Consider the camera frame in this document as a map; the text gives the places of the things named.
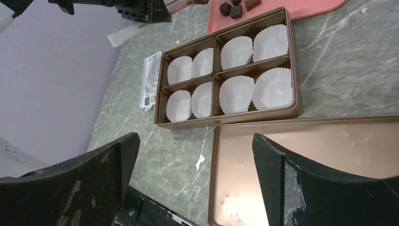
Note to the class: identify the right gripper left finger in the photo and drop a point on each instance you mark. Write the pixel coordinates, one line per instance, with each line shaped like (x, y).
(86, 190)

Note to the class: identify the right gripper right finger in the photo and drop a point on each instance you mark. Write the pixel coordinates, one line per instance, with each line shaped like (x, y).
(298, 191)

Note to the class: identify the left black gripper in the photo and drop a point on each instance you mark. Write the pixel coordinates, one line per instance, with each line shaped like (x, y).
(135, 10)

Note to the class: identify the rose gold tongs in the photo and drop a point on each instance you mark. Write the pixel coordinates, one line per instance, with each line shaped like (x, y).
(178, 5)

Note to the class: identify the dark chocolate piece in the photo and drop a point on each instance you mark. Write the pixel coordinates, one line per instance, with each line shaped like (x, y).
(225, 9)
(236, 12)

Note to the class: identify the brown chocolate piece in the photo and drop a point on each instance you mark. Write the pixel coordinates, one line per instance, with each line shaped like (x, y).
(251, 4)

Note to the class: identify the brown chocolate box tray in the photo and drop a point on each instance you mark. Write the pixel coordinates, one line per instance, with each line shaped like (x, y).
(217, 40)

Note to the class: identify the white paper leaflet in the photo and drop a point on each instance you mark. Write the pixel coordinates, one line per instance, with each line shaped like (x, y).
(150, 78)

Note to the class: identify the white paper cup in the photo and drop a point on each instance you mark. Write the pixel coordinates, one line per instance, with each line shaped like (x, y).
(235, 94)
(201, 100)
(273, 89)
(179, 70)
(271, 42)
(202, 64)
(179, 106)
(236, 52)

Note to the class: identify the gold box lid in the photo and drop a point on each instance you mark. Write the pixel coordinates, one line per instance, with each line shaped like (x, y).
(365, 145)

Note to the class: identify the pink plastic tray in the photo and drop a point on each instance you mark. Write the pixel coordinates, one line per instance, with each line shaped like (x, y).
(298, 9)

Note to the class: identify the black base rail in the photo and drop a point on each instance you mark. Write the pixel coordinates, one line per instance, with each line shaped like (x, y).
(139, 209)

